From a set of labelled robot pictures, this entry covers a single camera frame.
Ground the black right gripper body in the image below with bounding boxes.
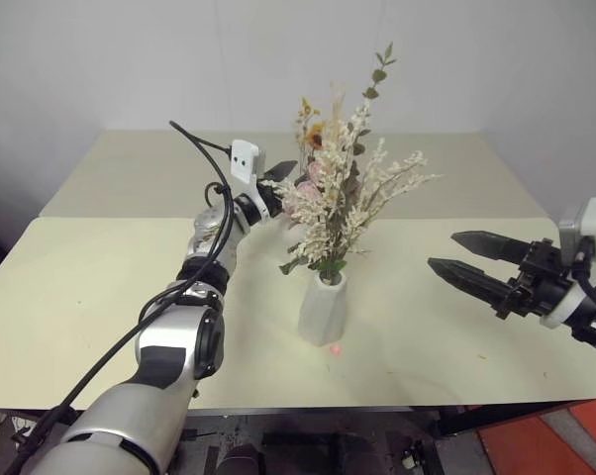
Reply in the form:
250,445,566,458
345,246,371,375
492,237,584,321

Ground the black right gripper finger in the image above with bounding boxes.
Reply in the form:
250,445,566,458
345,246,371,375
426,256,516,311
449,230,529,265

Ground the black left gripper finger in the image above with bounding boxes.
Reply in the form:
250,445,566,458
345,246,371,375
261,159,299,186

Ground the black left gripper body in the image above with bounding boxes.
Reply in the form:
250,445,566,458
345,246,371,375
261,179,287,219

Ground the pink and orange flower bouquet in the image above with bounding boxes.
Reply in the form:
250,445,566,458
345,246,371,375
280,41,399,234

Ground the cream white dried flower bouquet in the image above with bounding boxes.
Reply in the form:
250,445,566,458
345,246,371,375
276,83,446,288

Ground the white faceted vase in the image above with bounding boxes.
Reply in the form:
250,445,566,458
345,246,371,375
296,269,349,347

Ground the orange floor mat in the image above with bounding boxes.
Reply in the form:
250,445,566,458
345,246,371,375
475,398,596,475

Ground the dark rounded shape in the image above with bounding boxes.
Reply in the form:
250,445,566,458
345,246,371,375
213,443,268,475

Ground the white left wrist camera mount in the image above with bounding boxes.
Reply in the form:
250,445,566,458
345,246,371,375
227,139,272,224

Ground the black table frame bar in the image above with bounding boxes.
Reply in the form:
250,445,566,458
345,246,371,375
411,399,596,438

